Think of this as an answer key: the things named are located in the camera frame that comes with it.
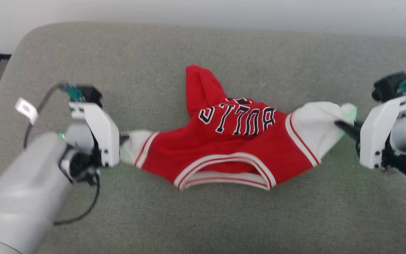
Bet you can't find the white cable label tag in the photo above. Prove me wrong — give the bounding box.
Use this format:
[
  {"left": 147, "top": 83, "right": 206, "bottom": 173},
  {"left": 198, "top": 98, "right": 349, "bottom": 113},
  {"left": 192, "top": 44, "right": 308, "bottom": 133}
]
[{"left": 14, "top": 98, "right": 39, "bottom": 125}]

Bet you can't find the black left camera cable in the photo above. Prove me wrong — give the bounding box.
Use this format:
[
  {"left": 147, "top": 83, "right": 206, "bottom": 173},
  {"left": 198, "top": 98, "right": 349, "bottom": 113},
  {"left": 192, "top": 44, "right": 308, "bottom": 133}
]
[{"left": 23, "top": 82, "right": 100, "bottom": 226}]

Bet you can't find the grey fabric sofa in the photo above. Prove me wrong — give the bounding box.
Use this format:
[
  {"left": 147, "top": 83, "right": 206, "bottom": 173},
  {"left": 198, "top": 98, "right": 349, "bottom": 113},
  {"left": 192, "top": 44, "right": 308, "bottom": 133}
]
[{"left": 0, "top": 22, "right": 406, "bottom": 254}]

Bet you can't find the red white hooded jacket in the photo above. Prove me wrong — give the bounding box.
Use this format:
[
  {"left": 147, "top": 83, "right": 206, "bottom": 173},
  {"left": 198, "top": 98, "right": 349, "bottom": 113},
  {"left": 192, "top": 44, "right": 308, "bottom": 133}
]
[{"left": 120, "top": 65, "right": 358, "bottom": 191}]

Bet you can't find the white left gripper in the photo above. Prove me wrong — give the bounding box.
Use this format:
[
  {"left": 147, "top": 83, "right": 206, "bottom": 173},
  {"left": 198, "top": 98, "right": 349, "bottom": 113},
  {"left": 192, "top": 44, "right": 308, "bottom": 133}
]
[{"left": 69, "top": 102, "right": 130, "bottom": 168}]

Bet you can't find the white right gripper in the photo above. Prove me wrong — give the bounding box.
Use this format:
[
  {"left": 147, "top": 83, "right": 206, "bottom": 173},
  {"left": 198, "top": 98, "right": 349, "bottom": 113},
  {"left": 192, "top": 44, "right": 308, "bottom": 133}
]
[{"left": 334, "top": 92, "right": 406, "bottom": 169}]

